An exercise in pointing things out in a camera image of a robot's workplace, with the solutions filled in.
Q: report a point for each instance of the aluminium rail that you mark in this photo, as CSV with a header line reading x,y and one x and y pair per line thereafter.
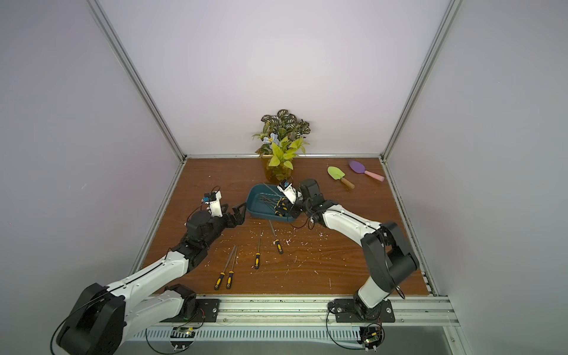
x,y
315,310

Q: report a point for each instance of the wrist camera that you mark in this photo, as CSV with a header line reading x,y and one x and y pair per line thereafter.
x,y
212,200
286,187

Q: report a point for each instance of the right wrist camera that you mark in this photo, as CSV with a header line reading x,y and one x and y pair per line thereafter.
x,y
286,187

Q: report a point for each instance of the left circuit board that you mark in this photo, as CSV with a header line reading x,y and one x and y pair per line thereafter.
x,y
182,337

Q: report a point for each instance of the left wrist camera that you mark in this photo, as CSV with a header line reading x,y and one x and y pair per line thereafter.
x,y
212,200

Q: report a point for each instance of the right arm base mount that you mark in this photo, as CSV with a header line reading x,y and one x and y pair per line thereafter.
x,y
351,310

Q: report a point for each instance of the purple trowel pink handle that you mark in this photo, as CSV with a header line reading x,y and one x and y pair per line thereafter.
x,y
359,168

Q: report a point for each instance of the long file yellow handle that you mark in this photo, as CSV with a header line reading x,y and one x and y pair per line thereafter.
x,y
223,272

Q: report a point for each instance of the artificial plant bouquet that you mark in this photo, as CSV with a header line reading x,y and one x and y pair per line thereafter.
x,y
283,136

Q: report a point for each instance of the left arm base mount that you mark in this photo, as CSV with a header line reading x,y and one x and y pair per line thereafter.
x,y
195,308

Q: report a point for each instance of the teal plastic storage box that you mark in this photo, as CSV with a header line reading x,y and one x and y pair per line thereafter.
x,y
259,210

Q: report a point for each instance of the green trowel wooden handle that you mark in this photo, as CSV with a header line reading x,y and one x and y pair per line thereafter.
x,y
338,174

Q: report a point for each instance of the amber glass vase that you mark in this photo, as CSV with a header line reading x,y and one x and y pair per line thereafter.
x,y
275,174

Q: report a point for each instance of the circuit board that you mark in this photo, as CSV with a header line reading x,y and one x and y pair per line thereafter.
x,y
182,337
372,336

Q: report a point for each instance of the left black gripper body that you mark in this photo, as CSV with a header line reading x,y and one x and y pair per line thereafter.
x,y
218,225

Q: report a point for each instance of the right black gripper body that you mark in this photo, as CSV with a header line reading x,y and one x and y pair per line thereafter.
x,y
288,205

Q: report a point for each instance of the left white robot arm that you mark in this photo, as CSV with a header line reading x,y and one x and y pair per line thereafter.
x,y
106,316

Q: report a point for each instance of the right circuit board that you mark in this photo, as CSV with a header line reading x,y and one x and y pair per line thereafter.
x,y
372,336

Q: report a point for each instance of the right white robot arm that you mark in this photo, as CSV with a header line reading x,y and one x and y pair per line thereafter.
x,y
388,254

